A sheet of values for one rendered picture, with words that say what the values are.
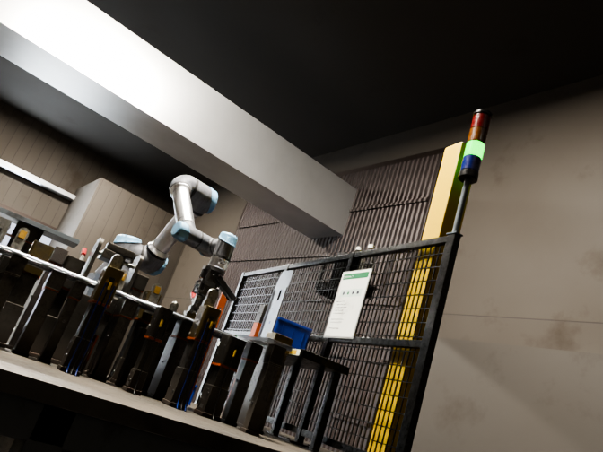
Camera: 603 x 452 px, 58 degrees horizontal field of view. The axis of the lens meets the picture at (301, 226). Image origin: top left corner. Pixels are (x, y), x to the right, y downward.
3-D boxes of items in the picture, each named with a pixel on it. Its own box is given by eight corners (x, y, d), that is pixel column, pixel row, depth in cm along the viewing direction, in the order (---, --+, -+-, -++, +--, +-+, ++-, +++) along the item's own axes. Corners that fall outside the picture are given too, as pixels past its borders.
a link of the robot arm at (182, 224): (176, 160, 248) (185, 224, 211) (195, 173, 254) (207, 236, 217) (161, 178, 252) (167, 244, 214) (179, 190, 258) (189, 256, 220)
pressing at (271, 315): (266, 348, 213) (292, 269, 224) (253, 347, 223) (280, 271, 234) (266, 349, 213) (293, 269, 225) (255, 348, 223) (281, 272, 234)
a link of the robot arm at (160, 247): (126, 256, 267) (194, 173, 255) (152, 268, 275) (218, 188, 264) (128, 271, 257) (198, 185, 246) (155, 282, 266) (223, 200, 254)
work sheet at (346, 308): (352, 338, 217) (372, 267, 227) (323, 337, 236) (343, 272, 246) (356, 340, 217) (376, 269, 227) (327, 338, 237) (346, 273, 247)
